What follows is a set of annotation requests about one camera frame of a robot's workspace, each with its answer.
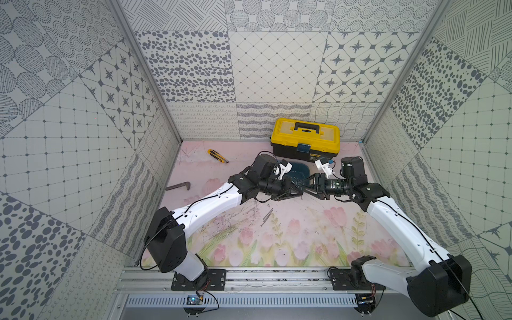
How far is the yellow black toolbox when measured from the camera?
100cm

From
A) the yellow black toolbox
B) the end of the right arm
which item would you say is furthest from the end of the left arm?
the yellow black toolbox

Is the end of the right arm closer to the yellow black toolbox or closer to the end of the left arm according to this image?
the end of the left arm
